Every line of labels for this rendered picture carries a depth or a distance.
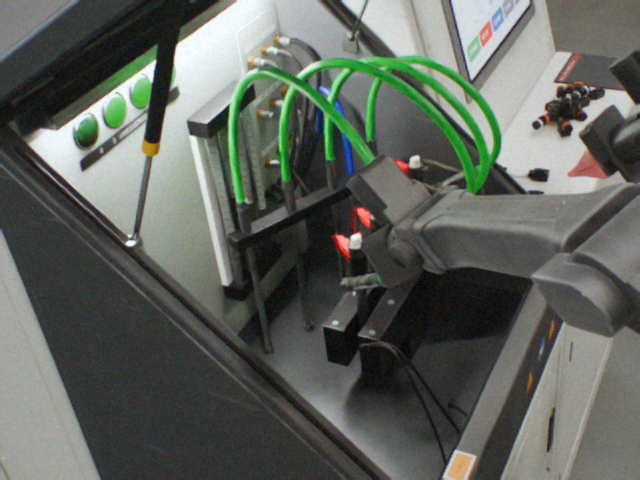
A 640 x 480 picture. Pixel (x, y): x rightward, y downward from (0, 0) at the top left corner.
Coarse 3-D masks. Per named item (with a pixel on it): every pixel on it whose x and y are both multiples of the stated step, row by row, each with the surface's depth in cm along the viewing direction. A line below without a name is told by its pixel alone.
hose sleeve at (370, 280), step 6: (360, 276) 118; (366, 276) 116; (372, 276) 115; (348, 282) 120; (354, 282) 119; (360, 282) 117; (366, 282) 116; (372, 282) 115; (378, 282) 114; (354, 288) 119; (360, 288) 118
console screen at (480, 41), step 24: (456, 0) 159; (480, 0) 169; (504, 0) 180; (528, 0) 192; (456, 24) 159; (480, 24) 169; (504, 24) 180; (456, 48) 160; (480, 48) 169; (504, 48) 180; (480, 72) 169
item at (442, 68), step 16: (432, 64) 134; (464, 80) 133; (368, 96) 143; (480, 96) 134; (368, 112) 144; (368, 128) 146; (496, 128) 135; (368, 144) 148; (496, 144) 137; (464, 176) 143; (432, 192) 148
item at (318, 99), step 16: (240, 80) 118; (288, 80) 108; (240, 96) 121; (320, 96) 106; (336, 112) 104; (352, 128) 104; (352, 144) 104; (368, 160) 103; (240, 176) 133; (240, 192) 135; (240, 208) 136
